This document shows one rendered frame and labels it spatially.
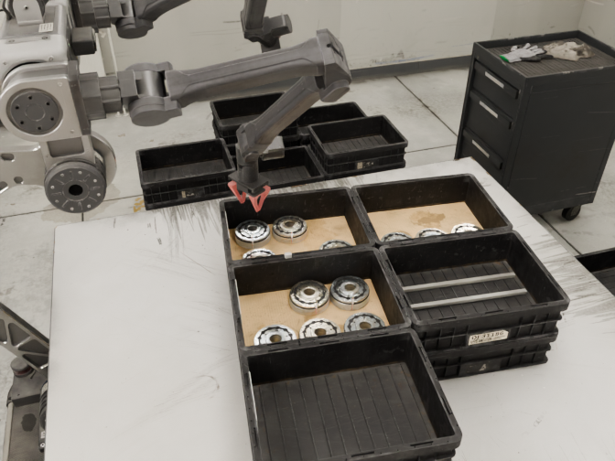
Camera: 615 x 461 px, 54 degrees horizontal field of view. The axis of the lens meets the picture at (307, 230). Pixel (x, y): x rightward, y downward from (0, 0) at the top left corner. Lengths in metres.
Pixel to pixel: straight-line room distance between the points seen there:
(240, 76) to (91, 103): 0.28
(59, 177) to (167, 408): 0.61
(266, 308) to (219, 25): 3.12
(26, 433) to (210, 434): 0.88
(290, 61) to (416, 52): 3.87
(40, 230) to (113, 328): 1.77
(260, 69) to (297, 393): 0.71
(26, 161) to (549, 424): 1.43
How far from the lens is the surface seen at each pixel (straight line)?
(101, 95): 1.20
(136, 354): 1.71
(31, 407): 2.30
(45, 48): 1.28
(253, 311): 1.58
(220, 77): 1.21
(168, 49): 4.47
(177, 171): 2.82
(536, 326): 1.61
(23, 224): 3.58
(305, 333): 1.48
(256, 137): 1.50
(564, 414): 1.65
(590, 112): 3.14
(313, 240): 1.79
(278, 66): 1.20
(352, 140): 3.02
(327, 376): 1.43
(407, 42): 4.97
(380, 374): 1.45
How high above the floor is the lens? 1.94
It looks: 37 degrees down
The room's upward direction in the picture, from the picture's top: straight up
